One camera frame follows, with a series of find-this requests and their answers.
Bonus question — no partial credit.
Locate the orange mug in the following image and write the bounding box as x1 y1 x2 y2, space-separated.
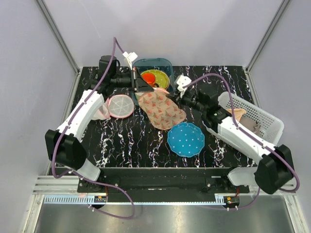
141 73 159 87

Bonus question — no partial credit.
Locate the white plastic basket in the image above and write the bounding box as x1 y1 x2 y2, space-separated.
203 91 285 148

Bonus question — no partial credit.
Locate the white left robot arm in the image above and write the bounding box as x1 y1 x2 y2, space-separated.
45 52 154 192

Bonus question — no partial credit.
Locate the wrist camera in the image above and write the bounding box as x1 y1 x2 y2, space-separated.
175 75 191 92
122 51 138 69

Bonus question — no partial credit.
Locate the blue dotted plate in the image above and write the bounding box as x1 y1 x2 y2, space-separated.
167 122 205 158

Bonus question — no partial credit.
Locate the teal transparent plastic tray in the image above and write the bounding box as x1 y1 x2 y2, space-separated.
133 58 175 92

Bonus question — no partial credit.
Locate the green dotted plate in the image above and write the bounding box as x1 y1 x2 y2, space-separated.
141 69 170 89

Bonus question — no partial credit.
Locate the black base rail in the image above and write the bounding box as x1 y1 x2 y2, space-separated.
77 168 258 204

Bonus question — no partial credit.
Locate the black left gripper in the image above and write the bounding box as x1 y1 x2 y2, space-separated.
110 67 154 93

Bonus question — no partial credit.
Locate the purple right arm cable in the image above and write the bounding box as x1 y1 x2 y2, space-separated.
184 73 301 194

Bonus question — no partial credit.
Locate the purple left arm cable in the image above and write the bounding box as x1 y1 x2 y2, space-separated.
51 36 127 179

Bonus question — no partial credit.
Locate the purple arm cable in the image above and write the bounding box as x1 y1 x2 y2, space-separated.
184 73 301 194
51 36 127 179

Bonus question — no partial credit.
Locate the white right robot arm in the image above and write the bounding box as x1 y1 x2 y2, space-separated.
166 86 300 194

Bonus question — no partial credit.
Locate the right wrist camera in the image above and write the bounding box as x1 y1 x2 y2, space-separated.
175 75 191 92

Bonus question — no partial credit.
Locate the beige bra in basket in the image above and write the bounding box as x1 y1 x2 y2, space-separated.
226 108 260 135

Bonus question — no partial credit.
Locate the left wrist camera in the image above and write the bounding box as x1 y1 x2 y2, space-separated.
122 51 138 69

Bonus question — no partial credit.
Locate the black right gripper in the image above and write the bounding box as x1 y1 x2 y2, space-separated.
166 87 207 114

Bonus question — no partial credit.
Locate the floral mesh laundry bag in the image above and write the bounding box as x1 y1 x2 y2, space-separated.
138 88 186 130

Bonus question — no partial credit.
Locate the round pink mesh laundry bag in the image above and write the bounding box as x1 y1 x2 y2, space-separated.
92 95 135 120

